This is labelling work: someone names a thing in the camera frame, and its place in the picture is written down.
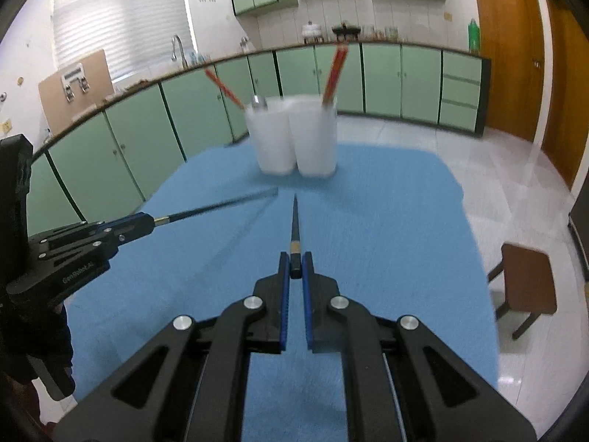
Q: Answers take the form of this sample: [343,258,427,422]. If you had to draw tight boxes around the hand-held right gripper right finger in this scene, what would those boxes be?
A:
[300,252,537,442]

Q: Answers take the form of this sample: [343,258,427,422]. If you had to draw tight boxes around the black glass cabinet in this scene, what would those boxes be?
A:
[568,192,589,283]

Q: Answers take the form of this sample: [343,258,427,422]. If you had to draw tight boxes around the blue mat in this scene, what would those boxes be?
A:
[63,142,501,442]

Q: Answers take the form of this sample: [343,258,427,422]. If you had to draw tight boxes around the window blind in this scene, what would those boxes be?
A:
[50,0,197,82]

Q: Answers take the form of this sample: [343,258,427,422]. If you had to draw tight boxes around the person's left hand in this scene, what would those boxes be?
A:
[0,301,75,402]

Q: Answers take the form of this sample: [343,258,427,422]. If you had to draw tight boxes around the white plastic cup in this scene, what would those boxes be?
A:
[288,94,339,179]
[244,97,297,176]

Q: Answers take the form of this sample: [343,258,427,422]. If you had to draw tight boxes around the metal faucet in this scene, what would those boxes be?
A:
[170,34,190,69]

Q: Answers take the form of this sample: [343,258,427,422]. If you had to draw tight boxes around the black chopstick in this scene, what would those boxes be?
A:
[153,187,279,227]
[289,193,303,280]

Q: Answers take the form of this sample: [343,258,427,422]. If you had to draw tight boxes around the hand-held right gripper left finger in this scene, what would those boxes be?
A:
[55,252,290,442]

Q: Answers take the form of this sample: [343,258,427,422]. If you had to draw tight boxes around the black pot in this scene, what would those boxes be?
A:
[332,21,361,40]

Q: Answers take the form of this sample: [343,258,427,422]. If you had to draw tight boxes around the red-ended chopstick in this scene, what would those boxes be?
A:
[321,46,344,105]
[328,45,349,102]

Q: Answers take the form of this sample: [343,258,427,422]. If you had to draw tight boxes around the green base cabinets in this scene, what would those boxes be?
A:
[25,41,493,227]

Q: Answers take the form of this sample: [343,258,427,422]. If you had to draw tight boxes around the wooden chopstick with orange pattern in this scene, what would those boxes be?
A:
[203,67,246,111]

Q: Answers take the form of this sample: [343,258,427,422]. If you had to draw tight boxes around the brown wooden stool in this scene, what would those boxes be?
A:
[486,242,559,341]

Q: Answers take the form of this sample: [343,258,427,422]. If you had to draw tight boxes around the wooden door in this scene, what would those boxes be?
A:
[540,0,589,190]
[468,0,551,144]

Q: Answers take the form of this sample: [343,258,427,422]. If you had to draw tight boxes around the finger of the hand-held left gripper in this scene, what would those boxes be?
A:
[27,212,156,252]
[39,229,154,271]

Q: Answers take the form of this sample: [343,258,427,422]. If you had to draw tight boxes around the green bottle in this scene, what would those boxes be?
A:
[466,18,482,54]

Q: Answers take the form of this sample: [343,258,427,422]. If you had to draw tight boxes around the row of glass jars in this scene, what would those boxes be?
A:
[361,25,401,40]

